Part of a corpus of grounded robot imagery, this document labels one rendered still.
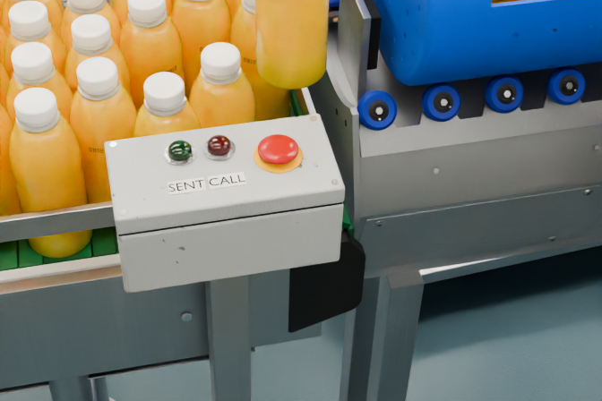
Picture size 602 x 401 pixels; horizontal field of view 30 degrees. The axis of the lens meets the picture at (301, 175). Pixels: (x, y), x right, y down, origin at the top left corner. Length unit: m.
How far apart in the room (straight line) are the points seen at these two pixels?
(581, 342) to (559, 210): 0.87
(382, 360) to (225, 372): 0.48
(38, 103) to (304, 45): 0.26
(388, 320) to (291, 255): 0.56
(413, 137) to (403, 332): 0.40
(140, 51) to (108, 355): 0.34
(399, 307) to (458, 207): 0.24
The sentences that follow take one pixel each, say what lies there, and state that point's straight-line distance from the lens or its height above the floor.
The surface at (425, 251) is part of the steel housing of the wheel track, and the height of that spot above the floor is 0.68.
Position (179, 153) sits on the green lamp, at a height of 1.11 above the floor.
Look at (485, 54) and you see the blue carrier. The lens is 1.20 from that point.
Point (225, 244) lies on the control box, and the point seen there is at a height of 1.05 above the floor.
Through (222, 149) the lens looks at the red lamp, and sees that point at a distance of 0.99.
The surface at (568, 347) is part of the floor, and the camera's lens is 2.30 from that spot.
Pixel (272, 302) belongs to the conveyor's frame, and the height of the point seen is 0.81.
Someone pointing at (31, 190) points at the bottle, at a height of 1.00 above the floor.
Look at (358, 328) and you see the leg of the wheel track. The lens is 1.81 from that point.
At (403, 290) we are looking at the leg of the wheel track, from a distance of 1.53.
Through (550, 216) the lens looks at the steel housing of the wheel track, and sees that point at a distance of 1.48.
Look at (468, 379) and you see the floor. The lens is 2.21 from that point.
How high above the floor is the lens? 1.80
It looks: 45 degrees down
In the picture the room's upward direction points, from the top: 2 degrees clockwise
